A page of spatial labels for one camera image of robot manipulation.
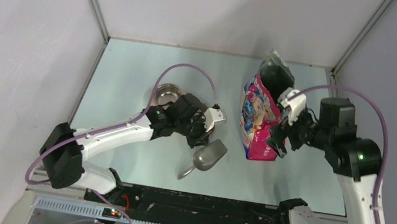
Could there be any aluminium frame rail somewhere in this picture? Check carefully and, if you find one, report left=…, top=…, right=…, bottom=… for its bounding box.
left=23, top=168, right=380, bottom=224

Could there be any colourful cat food bag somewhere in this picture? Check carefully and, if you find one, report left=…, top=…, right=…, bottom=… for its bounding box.
left=239, top=49, right=295, bottom=162

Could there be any metal food scoop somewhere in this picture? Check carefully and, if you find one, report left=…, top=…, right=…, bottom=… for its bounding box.
left=177, top=139, right=228, bottom=180

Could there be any steel bowl far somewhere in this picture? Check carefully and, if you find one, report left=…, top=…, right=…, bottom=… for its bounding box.
left=152, top=83, right=184, bottom=106

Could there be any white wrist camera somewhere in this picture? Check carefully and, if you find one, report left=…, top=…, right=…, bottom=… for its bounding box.
left=204, top=104, right=227, bottom=132
left=277, top=88, right=307, bottom=126

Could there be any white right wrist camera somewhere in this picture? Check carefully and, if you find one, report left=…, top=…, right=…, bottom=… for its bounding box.
left=277, top=88, right=307, bottom=126

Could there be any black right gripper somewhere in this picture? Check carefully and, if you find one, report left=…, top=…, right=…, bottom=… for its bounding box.
left=262, top=98, right=335, bottom=163

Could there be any left controller board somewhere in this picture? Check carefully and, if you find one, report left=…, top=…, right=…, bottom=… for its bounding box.
left=101, top=208, right=123, bottom=219

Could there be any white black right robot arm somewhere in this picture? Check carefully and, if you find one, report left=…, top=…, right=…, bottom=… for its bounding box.
left=267, top=88, right=385, bottom=224

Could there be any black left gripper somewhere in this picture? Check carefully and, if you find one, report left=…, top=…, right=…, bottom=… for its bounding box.
left=173, top=108, right=217, bottom=152

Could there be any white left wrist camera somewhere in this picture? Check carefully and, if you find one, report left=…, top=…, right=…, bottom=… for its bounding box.
left=204, top=104, right=227, bottom=132

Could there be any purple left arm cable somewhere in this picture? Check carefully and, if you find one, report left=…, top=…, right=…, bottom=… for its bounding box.
left=23, top=42, right=223, bottom=210

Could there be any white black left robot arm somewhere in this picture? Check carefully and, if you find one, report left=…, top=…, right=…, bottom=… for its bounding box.
left=39, top=93, right=227, bottom=204

